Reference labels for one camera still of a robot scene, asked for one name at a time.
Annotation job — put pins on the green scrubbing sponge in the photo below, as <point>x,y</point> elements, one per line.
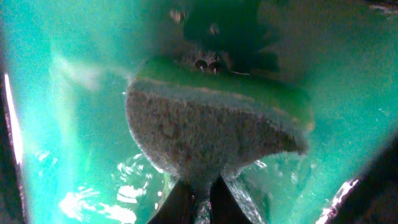
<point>197,126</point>

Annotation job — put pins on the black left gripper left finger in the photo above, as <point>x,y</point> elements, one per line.
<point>178,206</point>

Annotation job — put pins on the black rectangular water tray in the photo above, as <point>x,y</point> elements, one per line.
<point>68,64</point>

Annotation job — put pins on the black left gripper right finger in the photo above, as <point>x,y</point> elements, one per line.
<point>224,207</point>

